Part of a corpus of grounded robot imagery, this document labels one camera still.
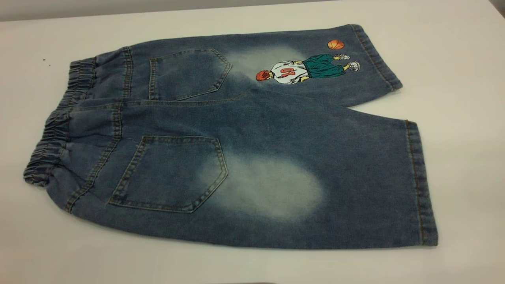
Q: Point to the blue denim shorts with basketball print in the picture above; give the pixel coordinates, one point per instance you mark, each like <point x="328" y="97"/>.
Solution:
<point x="276" y="130"/>

